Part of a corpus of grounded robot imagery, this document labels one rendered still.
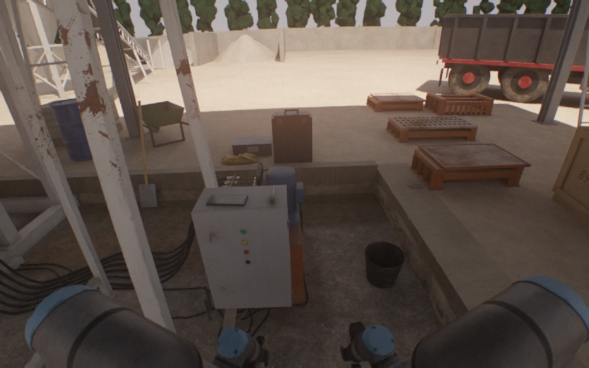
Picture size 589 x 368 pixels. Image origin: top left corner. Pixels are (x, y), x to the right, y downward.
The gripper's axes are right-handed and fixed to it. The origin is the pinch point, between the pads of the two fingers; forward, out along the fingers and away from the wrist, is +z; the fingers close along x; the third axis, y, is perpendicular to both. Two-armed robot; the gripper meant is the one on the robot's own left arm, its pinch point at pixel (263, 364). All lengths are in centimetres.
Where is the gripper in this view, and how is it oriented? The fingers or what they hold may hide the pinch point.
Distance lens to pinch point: 134.6
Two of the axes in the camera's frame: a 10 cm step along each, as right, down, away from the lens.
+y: 1.0, -7.8, 6.2
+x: -9.7, 0.5, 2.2
